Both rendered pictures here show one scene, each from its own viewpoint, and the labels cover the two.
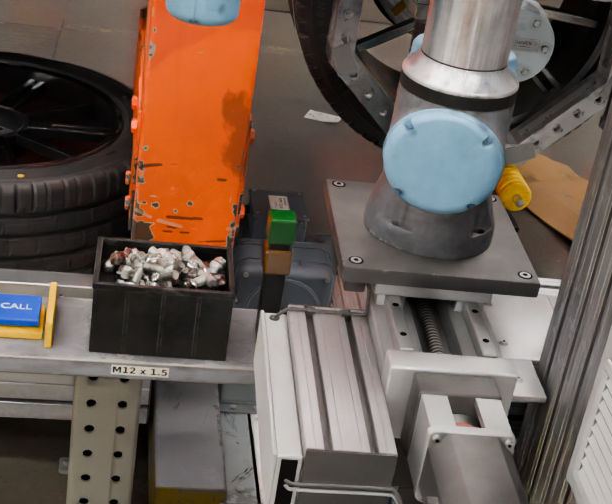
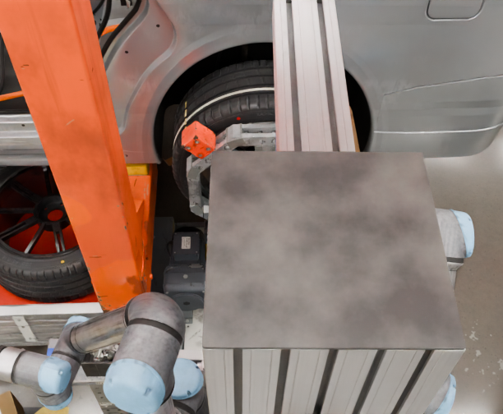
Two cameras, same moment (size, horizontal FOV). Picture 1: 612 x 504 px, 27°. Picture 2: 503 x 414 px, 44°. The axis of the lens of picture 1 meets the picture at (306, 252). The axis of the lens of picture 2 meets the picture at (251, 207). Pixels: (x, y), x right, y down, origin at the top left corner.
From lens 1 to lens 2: 1.38 m
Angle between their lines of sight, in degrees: 25
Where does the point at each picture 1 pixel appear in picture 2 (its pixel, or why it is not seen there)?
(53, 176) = (76, 259)
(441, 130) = not seen: outside the picture
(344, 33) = (194, 201)
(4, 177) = (55, 264)
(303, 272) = (192, 289)
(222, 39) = (117, 263)
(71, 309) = not seen: hidden behind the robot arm
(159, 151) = (104, 292)
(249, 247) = (169, 274)
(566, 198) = not seen: hidden behind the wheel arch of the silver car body
